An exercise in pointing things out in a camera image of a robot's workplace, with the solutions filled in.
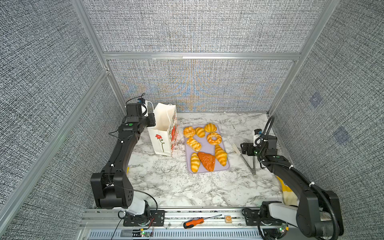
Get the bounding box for white food tongs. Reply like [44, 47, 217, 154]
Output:
[232, 144, 256, 175]

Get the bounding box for white floral paper bag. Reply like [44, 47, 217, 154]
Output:
[148, 103, 178, 156]

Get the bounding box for long striped croissant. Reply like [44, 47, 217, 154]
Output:
[215, 145, 228, 167]

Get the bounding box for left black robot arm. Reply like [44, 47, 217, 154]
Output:
[91, 98, 156, 217]

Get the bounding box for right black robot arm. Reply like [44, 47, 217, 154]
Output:
[240, 135, 344, 240]

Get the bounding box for twisted braided bread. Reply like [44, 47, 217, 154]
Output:
[187, 137, 202, 152]

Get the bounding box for striped oval bread left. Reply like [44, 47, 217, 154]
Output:
[191, 153, 201, 173]

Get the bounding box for yellow white object right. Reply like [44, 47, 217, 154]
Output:
[276, 176, 299, 206]

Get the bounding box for striped round bun top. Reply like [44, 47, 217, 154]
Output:
[204, 123, 217, 133]

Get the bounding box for orange triangular pastry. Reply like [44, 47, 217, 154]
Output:
[198, 152, 216, 172]

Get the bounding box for lilac plastic tray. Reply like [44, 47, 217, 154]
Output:
[184, 133, 231, 174]

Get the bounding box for small striped bun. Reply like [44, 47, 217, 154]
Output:
[195, 127, 206, 138]

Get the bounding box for small orange block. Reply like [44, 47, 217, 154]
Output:
[225, 216, 233, 224]

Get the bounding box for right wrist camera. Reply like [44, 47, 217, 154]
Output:
[253, 129, 263, 147]

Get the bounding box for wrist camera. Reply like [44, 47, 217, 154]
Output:
[253, 129, 263, 147]
[138, 98, 149, 117]

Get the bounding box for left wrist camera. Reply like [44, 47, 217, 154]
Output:
[138, 98, 149, 117]

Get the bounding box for ring doughnut bread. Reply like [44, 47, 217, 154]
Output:
[207, 132, 222, 146]

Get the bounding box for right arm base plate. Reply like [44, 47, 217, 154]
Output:
[242, 208, 268, 226]

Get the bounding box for aluminium front rail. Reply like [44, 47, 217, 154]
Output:
[76, 207, 316, 240]

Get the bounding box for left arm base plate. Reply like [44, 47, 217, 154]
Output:
[123, 210, 165, 228]

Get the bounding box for orange handled screwdriver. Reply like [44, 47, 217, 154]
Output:
[183, 215, 222, 229]

